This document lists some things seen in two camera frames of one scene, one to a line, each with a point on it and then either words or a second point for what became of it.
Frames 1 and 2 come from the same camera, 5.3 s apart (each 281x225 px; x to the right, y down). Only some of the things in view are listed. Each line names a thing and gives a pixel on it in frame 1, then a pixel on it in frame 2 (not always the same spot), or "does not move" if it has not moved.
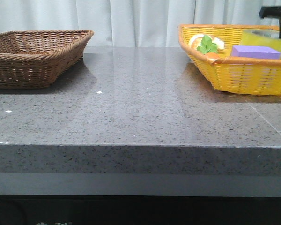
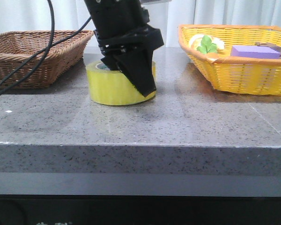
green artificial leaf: x=207 y=46 does not move
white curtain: x=126 y=23 does not move
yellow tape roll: x=266 y=37 to x=110 y=87
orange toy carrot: x=212 y=56 does not move
